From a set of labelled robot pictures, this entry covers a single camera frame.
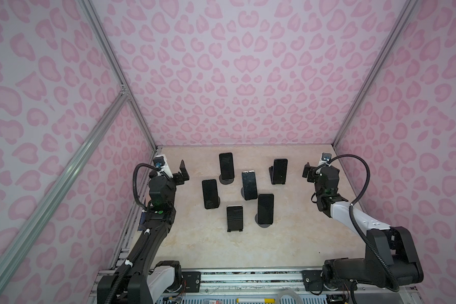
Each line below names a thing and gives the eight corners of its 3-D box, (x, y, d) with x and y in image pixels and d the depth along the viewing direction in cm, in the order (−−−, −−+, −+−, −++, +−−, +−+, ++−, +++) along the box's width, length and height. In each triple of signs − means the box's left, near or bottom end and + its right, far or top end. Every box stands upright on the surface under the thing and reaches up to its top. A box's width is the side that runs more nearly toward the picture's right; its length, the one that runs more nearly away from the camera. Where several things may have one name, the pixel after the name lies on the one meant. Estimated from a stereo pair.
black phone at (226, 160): (220, 183, 105) (218, 164, 93) (221, 172, 110) (219, 152, 98) (233, 183, 105) (233, 164, 93) (234, 172, 110) (233, 152, 98)
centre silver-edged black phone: (243, 201, 97) (243, 191, 90) (242, 181, 105) (242, 170, 98) (255, 201, 97) (257, 191, 90) (253, 180, 105) (255, 170, 98)
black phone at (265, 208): (257, 227, 90) (260, 213, 78) (255, 208, 96) (258, 193, 84) (271, 227, 89) (276, 213, 78) (269, 208, 96) (273, 193, 84)
